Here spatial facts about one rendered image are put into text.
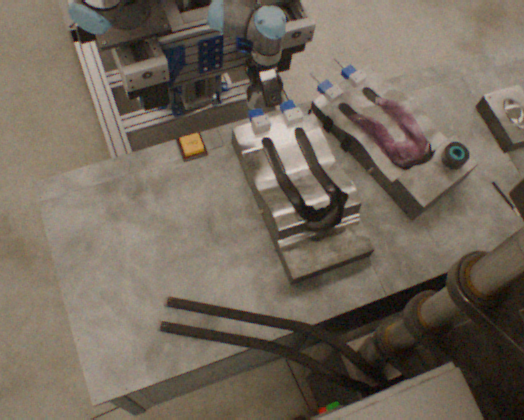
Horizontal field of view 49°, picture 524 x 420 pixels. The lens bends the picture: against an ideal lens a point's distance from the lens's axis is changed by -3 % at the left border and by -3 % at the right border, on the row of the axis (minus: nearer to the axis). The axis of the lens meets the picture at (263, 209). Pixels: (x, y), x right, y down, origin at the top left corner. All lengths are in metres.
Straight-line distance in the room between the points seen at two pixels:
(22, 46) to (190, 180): 1.68
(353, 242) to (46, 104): 1.82
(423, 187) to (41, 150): 1.81
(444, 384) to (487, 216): 1.02
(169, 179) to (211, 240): 0.24
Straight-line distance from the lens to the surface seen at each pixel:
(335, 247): 1.71
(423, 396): 1.03
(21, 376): 2.57
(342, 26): 3.31
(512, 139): 2.07
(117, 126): 2.63
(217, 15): 1.48
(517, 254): 0.88
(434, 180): 1.83
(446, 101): 2.14
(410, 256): 1.82
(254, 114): 1.81
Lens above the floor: 2.43
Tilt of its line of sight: 66 degrees down
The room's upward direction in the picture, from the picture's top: 11 degrees clockwise
